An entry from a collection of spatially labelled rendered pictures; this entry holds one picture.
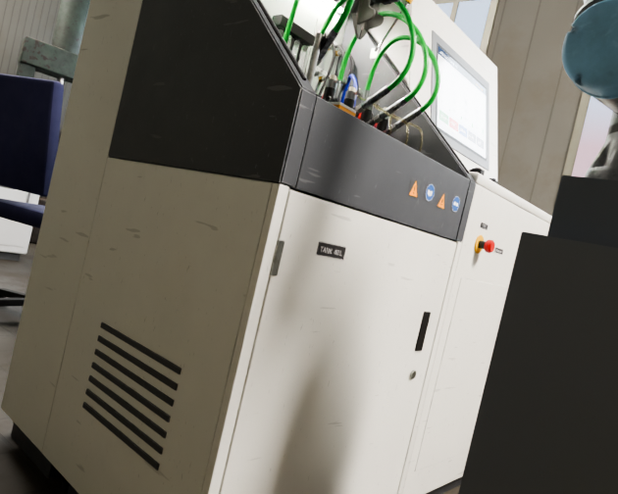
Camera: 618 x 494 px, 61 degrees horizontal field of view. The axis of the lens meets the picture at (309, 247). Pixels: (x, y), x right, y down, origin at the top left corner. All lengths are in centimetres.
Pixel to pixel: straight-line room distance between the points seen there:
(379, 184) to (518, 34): 280
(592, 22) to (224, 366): 75
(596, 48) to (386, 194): 47
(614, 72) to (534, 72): 282
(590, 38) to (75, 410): 120
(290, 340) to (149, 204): 42
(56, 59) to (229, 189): 526
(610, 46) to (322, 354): 69
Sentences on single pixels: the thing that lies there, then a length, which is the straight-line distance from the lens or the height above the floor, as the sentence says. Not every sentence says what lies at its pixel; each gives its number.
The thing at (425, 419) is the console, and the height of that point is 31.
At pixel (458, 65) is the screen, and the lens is 200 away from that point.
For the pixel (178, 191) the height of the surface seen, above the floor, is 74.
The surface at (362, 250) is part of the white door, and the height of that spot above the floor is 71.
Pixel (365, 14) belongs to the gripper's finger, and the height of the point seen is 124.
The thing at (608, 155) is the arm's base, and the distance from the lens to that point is 96.
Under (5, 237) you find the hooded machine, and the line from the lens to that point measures 463.
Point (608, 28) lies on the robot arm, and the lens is 86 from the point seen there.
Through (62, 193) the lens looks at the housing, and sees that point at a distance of 151.
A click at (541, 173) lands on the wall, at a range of 343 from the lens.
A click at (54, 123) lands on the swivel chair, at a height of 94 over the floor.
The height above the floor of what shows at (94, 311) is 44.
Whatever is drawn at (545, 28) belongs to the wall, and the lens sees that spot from 375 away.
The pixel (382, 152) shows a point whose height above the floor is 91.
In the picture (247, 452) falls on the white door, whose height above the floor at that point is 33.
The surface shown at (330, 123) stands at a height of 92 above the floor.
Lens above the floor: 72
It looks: 1 degrees down
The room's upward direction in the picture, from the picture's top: 13 degrees clockwise
